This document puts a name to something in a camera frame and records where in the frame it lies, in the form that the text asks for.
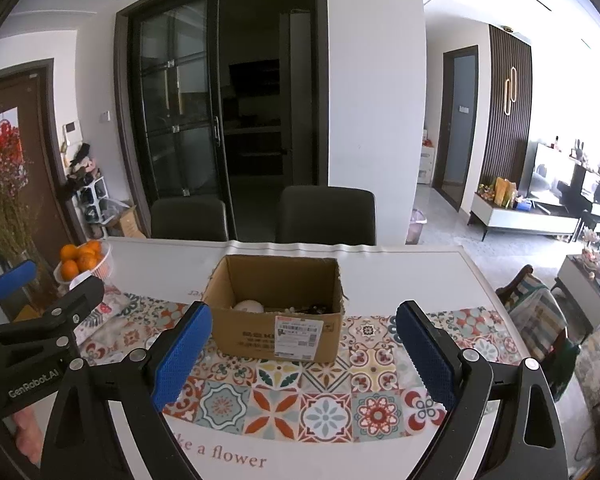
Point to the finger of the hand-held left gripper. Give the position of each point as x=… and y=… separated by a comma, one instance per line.
x=77, y=300
x=15, y=277

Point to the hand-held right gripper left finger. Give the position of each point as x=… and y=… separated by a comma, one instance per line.
x=180, y=355

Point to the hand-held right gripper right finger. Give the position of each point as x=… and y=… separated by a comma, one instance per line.
x=427, y=355

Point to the brown cardboard box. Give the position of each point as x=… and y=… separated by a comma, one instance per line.
x=250, y=335

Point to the person's left hand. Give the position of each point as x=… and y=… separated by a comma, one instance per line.
x=30, y=425

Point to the glass vase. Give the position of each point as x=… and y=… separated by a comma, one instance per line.
x=32, y=275

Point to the white fruit basket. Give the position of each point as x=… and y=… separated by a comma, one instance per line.
x=102, y=270

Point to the pile of oranges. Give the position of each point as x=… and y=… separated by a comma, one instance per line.
x=80, y=260

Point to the dried flower bouquet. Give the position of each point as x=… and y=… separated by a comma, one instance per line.
x=2, y=200

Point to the white round device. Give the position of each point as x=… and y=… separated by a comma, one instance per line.
x=248, y=306

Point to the cardboard box on floor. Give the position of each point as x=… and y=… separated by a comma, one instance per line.
x=132, y=222

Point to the grey plastic bag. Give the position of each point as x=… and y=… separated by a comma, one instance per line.
x=114, y=210

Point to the white shoe rack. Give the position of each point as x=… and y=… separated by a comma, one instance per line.
x=94, y=202

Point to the brown entrance door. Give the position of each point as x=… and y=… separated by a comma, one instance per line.
x=35, y=170

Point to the wooden chair striped cushion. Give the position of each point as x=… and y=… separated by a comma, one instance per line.
x=535, y=320

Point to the white tile-patterned tablecloth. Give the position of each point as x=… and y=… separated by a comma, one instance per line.
x=325, y=415

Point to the pink trash bin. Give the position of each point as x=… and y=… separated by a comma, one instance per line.
x=416, y=227

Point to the pile of plush slippers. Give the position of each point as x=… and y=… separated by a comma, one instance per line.
x=82, y=165

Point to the dark dining chair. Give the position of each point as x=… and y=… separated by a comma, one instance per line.
x=325, y=217
x=190, y=220

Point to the white intercom panel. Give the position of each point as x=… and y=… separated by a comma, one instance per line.
x=70, y=132

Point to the white television cabinet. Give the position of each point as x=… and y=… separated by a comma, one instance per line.
x=510, y=220

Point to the grey coffee table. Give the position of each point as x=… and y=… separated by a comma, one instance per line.
x=580, y=295

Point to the yellow paper bags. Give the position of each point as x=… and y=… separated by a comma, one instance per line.
x=505, y=192

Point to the small white hallway cabinet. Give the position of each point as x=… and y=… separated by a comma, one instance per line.
x=426, y=162

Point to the black glass sliding door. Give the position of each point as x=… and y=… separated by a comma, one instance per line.
x=180, y=120

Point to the flat television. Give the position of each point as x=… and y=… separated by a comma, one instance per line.
x=560, y=180

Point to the dark hallway door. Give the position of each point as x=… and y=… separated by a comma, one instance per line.
x=457, y=125

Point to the red wall poster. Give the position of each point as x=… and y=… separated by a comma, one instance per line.
x=4, y=130

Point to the dark slatted wall panel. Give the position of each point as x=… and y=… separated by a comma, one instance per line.
x=495, y=150

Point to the gold wall lamp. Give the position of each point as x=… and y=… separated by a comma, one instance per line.
x=510, y=91

